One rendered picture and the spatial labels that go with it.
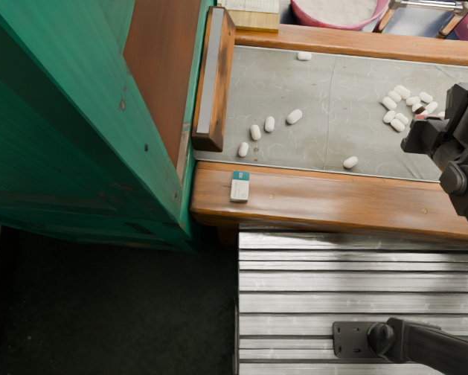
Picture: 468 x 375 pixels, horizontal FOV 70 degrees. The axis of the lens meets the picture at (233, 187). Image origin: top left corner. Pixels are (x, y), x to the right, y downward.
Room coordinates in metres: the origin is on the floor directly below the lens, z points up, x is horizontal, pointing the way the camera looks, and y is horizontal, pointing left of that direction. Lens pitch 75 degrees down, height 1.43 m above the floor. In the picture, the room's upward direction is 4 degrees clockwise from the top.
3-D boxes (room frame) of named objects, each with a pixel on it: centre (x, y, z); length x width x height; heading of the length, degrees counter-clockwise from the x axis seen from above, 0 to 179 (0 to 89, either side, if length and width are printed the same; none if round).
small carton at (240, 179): (0.18, -0.01, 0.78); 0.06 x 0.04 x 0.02; 179
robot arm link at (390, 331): (-0.09, -0.33, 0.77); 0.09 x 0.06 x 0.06; 85
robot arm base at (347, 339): (-0.10, -0.33, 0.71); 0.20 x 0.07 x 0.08; 94
